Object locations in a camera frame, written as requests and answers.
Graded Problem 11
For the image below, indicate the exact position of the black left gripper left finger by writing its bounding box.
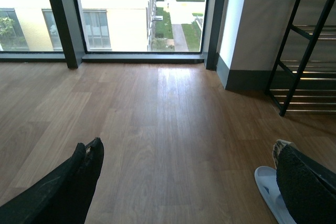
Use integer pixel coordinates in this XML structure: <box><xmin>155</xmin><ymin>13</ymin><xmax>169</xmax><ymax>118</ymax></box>
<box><xmin>1</xmin><ymin>137</ymin><xmax>104</xmax><ymax>223</ymax></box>

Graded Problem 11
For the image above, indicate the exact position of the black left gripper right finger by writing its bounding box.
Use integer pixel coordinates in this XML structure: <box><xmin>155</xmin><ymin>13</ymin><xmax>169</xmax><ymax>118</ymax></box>
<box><xmin>272</xmin><ymin>140</ymin><xmax>335</xmax><ymax>223</ymax></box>

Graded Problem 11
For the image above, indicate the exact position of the black metal shoe rack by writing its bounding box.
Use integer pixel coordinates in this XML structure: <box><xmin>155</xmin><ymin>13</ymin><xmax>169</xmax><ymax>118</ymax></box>
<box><xmin>265</xmin><ymin>0</ymin><xmax>335</xmax><ymax>116</ymax></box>

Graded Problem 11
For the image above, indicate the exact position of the dark window frame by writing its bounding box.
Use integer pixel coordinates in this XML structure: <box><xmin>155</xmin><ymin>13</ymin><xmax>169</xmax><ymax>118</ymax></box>
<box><xmin>1</xmin><ymin>0</ymin><xmax>224</xmax><ymax>69</ymax></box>

